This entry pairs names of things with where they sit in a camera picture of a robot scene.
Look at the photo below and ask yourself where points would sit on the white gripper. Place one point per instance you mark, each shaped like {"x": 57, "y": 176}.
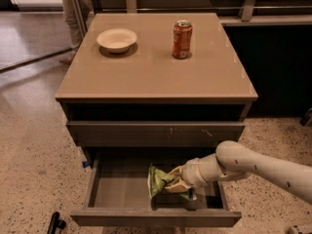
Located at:
{"x": 191, "y": 175}

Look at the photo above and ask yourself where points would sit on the green jalapeno chip bag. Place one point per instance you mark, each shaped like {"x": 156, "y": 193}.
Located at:
{"x": 158, "y": 179}

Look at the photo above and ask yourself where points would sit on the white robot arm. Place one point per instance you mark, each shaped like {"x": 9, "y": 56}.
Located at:
{"x": 234, "y": 161}

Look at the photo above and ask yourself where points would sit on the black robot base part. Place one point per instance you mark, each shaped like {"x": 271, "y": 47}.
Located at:
{"x": 56, "y": 223}

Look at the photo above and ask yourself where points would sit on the open middle drawer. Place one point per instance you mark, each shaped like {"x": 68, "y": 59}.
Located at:
{"x": 118, "y": 194}

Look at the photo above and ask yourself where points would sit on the closed top drawer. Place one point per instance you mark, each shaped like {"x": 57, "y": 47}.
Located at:
{"x": 153, "y": 134}

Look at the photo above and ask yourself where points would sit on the grey drawer cabinet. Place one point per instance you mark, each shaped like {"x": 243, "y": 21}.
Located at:
{"x": 147, "y": 84}

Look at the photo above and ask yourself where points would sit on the dark wheel at right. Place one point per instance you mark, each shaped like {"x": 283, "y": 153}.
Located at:
{"x": 306, "y": 120}

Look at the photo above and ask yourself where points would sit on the orange soda can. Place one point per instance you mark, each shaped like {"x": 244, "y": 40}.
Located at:
{"x": 182, "y": 39}

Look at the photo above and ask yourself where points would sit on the white paper bowl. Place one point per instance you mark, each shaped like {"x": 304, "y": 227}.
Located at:
{"x": 117, "y": 40}

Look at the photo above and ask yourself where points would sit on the person legs beige trousers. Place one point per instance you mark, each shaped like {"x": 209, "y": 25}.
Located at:
{"x": 73, "y": 26}

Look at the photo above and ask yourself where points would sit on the metal railing frame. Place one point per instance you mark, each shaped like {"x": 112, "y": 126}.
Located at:
{"x": 291, "y": 18}

